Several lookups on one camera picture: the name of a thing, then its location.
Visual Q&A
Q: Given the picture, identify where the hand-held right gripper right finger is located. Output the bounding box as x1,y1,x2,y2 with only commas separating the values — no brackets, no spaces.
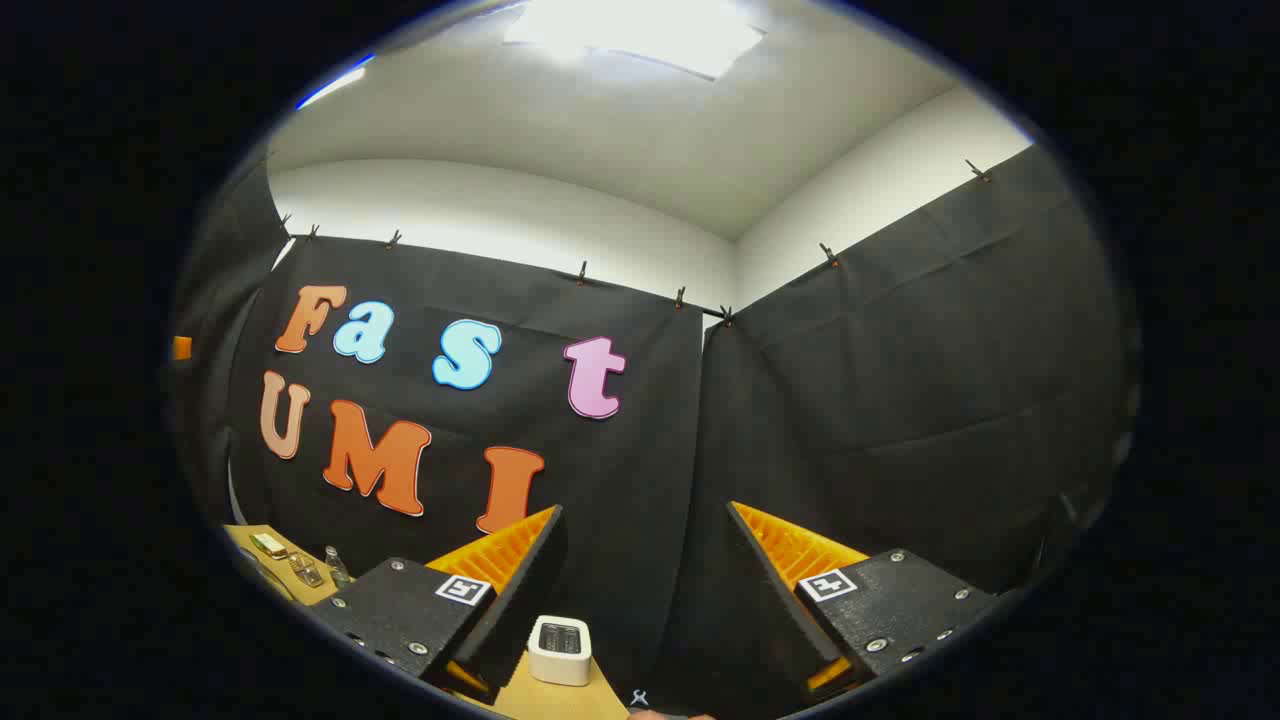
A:
727,501,1001,699

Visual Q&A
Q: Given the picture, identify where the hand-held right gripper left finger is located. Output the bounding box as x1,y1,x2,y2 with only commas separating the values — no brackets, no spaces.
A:
312,505,569,704

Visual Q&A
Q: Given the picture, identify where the white toaster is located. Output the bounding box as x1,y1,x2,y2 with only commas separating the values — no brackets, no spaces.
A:
527,615,593,687

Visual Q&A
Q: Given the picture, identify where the ceiling light strip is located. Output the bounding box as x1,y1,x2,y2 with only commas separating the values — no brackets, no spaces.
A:
297,54,376,111

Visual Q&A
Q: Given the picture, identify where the row of black cloth clips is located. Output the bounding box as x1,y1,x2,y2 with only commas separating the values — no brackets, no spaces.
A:
278,160,993,328

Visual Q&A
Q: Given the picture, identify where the ceiling light panel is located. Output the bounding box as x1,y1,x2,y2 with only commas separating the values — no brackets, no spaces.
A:
503,0,767,81

